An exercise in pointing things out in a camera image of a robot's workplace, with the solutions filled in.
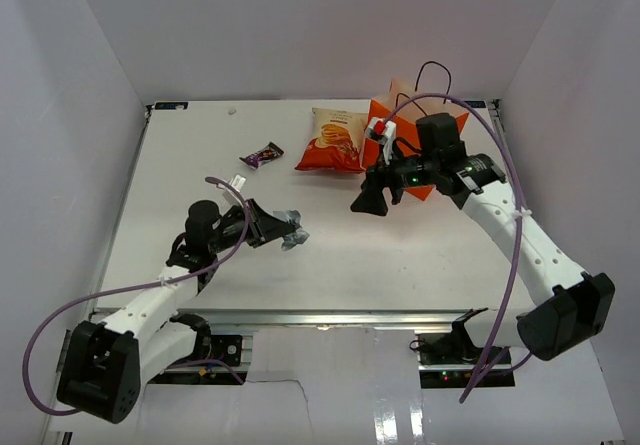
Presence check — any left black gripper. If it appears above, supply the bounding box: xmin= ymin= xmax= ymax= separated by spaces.
xmin=209 ymin=198 xmax=295 ymax=255

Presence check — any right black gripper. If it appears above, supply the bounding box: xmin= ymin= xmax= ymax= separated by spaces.
xmin=350 ymin=144 xmax=440 ymax=217

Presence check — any silver candy wrapper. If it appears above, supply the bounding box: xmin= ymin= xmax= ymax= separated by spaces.
xmin=273 ymin=210 xmax=309 ymax=251

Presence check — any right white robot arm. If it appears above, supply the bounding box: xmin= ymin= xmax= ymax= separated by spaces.
xmin=351 ymin=113 xmax=615 ymax=364

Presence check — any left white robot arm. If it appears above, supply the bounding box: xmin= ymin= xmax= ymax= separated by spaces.
xmin=56 ymin=200 xmax=306 ymax=424

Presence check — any orange chips bag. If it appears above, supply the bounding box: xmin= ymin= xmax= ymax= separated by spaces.
xmin=295 ymin=108 xmax=368 ymax=173

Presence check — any orange paper bag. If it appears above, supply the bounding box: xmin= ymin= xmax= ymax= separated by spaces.
xmin=361 ymin=60 xmax=471 ymax=203

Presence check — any purple M&M's packet upper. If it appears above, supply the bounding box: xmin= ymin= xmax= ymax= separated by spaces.
xmin=239 ymin=142 xmax=284 ymax=170

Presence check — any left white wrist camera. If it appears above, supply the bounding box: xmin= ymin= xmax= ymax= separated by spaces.
xmin=217 ymin=174 xmax=246 ymax=206

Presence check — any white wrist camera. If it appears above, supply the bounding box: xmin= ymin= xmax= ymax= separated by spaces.
xmin=362 ymin=117 xmax=396 ymax=168
xmin=217 ymin=174 xmax=246 ymax=206

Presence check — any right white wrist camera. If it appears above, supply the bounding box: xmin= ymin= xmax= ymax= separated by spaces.
xmin=362 ymin=117 xmax=396 ymax=168

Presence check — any aluminium table frame rail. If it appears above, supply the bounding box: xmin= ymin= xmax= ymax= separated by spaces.
xmin=186 ymin=310 xmax=469 ymax=327

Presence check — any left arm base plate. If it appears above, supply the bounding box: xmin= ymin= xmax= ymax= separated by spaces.
xmin=150 ymin=334 xmax=247 ymax=386

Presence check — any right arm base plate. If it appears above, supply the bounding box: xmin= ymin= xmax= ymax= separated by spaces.
xmin=409 ymin=312 xmax=515 ymax=390

